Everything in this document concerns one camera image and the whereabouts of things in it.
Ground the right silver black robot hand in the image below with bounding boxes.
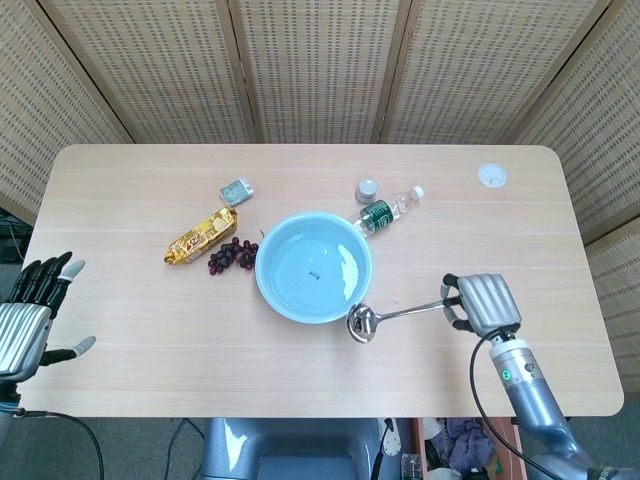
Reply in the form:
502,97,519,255
439,272,524,338

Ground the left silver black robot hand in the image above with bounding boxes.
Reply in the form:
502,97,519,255
0,251,98,383

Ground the metal ladle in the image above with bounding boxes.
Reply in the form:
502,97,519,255
346,298,449,345

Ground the light blue bowl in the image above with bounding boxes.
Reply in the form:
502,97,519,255
254,212,375,326

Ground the clear bottle with green label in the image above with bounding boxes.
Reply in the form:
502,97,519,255
352,185,427,241

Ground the purple crumpled cloth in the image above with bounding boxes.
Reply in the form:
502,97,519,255
442,418,496,474

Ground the red brown storage box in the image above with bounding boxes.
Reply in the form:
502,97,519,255
412,417,524,480

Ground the small grey cap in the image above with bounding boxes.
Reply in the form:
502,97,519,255
355,178,380,205

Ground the gold snack packet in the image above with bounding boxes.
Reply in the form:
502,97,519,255
163,206,240,267

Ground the bunch of dark red grapes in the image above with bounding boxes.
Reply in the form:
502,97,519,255
207,229,267,277

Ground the grey robot torso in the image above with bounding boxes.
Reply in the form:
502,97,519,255
201,417,387,480

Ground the small green white box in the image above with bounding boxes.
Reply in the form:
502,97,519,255
217,178,255,208

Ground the woven bamboo folding screen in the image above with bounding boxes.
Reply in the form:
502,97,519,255
0,0,640,396

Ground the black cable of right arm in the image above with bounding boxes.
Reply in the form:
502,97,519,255
468,335,554,480

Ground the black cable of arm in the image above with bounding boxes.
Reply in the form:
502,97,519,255
12,408,105,480
468,335,554,480

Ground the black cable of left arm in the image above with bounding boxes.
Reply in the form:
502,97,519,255
12,408,105,480

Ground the white round cable grommet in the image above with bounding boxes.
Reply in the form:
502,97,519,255
477,163,511,189

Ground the white plastic device with cord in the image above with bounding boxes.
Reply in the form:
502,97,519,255
378,417,404,459

